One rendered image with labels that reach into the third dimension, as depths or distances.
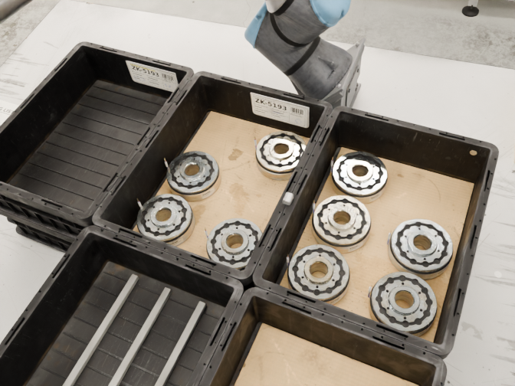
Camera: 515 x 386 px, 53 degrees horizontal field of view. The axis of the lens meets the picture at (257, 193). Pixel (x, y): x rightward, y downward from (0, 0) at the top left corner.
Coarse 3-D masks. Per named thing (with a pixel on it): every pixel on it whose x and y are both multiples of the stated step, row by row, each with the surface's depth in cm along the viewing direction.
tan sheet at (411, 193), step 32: (384, 160) 101; (384, 192) 97; (416, 192) 96; (448, 192) 96; (384, 224) 93; (448, 224) 92; (352, 256) 90; (384, 256) 89; (288, 288) 87; (352, 288) 86
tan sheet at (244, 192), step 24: (216, 120) 111; (240, 120) 111; (192, 144) 108; (216, 144) 107; (240, 144) 107; (240, 168) 103; (168, 192) 101; (216, 192) 100; (240, 192) 100; (264, 192) 99; (216, 216) 97; (240, 216) 96; (264, 216) 96; (192, 240) 94
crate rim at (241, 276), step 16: (192, 80) 104; (224, 80) 104; (240, 80) 103; (288, 96) 99; (304, 96) 99; (160, 128) 97; (320, 128) 94; (144, 144) 95; (304, 160) 90; (128, 176) 91; (112, 192) 90; (96, 224) 86; (112, 224) 86; (272, 224) 83; (144, 240) 83; (160, 240) 83; (176, 256) 81; (192, 256) 82; (256, 256) 80; (224, 272) 79; (240, 272) 79
